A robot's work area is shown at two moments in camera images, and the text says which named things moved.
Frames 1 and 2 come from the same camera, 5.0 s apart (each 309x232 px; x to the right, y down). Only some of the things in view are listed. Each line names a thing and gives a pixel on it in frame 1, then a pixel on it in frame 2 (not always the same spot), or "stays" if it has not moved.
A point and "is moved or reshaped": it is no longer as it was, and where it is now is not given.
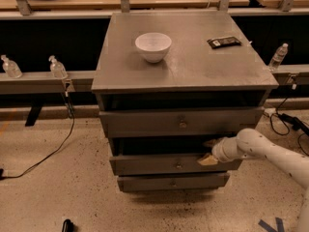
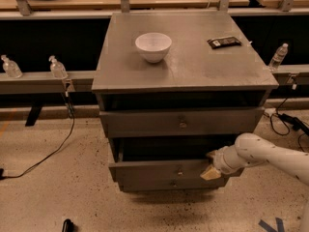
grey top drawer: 126,123 stays
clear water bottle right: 278,56 stays
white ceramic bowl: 154,46 stays
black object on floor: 68,226 stays
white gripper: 217,151 → 220,161
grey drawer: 166,163 is moved or reshaped
